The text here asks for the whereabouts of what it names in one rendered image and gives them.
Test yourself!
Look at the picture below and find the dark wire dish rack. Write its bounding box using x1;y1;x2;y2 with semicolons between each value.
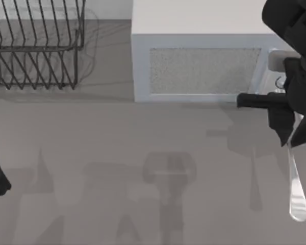
0;0;87;91

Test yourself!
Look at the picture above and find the silver spoon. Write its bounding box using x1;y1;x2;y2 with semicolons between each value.
286;112;306;222

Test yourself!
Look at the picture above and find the white microwave oven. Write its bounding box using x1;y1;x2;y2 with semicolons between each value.
131;0;306;104

